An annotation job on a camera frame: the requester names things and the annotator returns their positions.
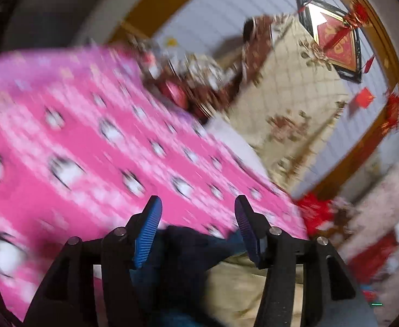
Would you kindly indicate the wooden headboard with white panel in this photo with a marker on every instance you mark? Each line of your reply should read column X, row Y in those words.
column 220, row 6

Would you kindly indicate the framed red wall picture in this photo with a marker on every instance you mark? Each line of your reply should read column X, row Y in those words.
column 335, row 41

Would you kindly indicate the teal quilted down jacket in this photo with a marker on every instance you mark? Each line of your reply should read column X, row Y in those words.
column 186, row 255

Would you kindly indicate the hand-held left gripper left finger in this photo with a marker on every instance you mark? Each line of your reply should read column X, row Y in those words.
column 148, row 235

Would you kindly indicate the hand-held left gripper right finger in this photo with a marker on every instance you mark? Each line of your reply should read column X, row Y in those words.
column 247, row 235

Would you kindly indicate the red paper decoration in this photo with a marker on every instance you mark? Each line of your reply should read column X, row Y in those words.
column 362, row 98

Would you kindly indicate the red knot ornament with tassel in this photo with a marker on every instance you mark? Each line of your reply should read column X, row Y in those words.
column 356, row 15

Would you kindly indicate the red packet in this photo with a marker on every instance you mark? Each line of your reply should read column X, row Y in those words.
column 174, row 93

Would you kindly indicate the red gift bag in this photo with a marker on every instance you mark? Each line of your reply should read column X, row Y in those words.
column 315, row 211

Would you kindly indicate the pink penguin print blanket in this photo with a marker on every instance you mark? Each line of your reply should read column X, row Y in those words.
column 83, row 136

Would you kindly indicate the grey wardrobe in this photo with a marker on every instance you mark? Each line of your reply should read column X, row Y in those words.
column 66, row 6

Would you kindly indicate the brown floral cloth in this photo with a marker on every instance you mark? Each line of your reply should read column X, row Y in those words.
column 257, row 47

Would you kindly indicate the cream floral quilt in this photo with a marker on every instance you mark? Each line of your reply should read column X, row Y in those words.
column 288, row 92

